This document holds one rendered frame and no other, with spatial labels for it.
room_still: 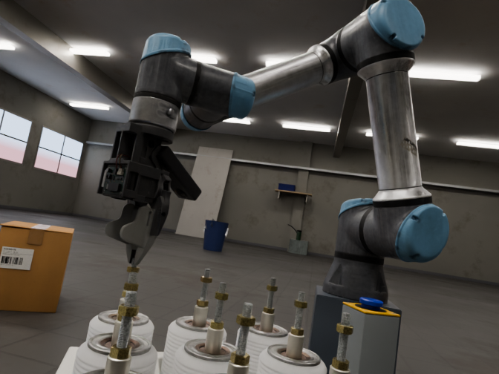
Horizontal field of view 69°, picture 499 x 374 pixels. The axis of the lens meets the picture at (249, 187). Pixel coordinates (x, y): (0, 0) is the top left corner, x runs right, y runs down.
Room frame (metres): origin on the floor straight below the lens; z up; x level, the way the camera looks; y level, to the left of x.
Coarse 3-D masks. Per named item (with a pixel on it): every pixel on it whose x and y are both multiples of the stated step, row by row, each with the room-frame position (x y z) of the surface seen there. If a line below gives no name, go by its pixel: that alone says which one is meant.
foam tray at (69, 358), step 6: (72, 348) 0.63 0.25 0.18; (66, 354) 0.61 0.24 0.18; (72, 354) 0.61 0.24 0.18; (162, 354) 0.67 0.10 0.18; (66, 360) 0.58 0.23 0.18; (72, 360) 0.59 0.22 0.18; (162, 360) 0.66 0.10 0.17; (60, 366) 0.56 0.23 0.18; (66, 366) 0.56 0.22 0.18; (72, 366) 0.57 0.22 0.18; (156, 366) 0.61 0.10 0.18; (60, 372) 0.54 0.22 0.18; (66, 372) 0.54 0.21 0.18; (156, 372) 0.59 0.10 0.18
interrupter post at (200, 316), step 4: (196, 308) 0.61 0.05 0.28; (200, 308) 0.61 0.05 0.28; (204, 308) 0.61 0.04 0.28; (196, 312) 0.61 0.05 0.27; (200, 312) 0.61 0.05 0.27; (204, 312) 0.61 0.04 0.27; (196, 316) 0.61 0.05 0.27; (200, 316) 0.61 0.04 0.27; (204, 316) 0.61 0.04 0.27; (192, 320) 0.62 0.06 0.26; (196, 320) 0.61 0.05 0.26; (200, 320) 0.61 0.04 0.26; (204, 320) 0.61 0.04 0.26; (192, 324) 0.61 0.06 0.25; (196, 324) 0.61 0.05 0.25; (200, 324) 0.61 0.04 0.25; (204, 324) 0.62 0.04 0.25
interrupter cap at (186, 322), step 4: (184, 316) 0.64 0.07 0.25; (188, 316) 0.65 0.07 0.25; (192, 316) 0.65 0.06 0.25; (176, 320) 0.61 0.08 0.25; (180, 320) 0.62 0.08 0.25; (184, 320) 0.62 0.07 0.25; (188, 320) 0.63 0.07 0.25; (208, 320) 0.65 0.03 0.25; (180, 324) 0.59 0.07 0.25; (184, 324) 0.60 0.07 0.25; (188, 324) 0.60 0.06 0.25; (208, 324) 0.63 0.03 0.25; (184, 328) 0.59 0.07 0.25; (188, 328) 0.59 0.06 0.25; (192, 328) 0.58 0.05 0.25; (196, 328) 0.58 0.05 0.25; (200, 328) 0.59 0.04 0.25; (204, 328) 0.60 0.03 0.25
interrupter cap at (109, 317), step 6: (102, 312) 0.59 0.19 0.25; (108, 312) 0.60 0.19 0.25; (114, 312) 0.60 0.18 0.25; (138, 312) 0.62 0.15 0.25; (102, 318) 0.56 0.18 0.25; (108, 318) 0.57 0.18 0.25; (114, 318) 0.58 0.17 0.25; (132, 318) 0.60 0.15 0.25; (138, 318) 0.59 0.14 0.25; (144, 318) 0.60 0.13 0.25; (138, 324) 0.56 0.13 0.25
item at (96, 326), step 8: (96, 320) 0.56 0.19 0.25; (88, 328) 0.57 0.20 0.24; (96, 328) 0.55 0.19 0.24; (104, 328) 0.54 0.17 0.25; (112, 328) 0.54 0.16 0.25; (136, 328) 0.56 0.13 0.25; (144, 328) 0.57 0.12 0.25; (152, 328) 0.59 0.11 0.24; (88, 336) 0.56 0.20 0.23; (144, 336) 0.57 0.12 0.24; (152, 336) 0.59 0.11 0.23
